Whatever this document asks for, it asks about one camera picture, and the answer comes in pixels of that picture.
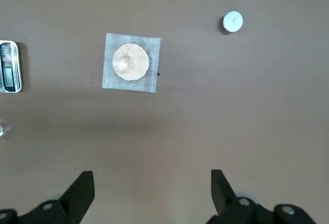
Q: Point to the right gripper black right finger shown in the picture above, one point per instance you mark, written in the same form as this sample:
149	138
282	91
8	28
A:
226	203

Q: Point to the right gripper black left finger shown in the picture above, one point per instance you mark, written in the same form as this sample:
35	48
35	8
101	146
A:
74	201

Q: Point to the small glass beaker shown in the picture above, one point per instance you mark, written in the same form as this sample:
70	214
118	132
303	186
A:
3	130

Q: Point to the silver digital balance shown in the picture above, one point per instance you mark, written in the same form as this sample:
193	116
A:
10	67

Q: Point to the small clear glass dish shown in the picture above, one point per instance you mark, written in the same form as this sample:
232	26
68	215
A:
124	63

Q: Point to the small white jar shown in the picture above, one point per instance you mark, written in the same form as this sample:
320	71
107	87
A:
232	21

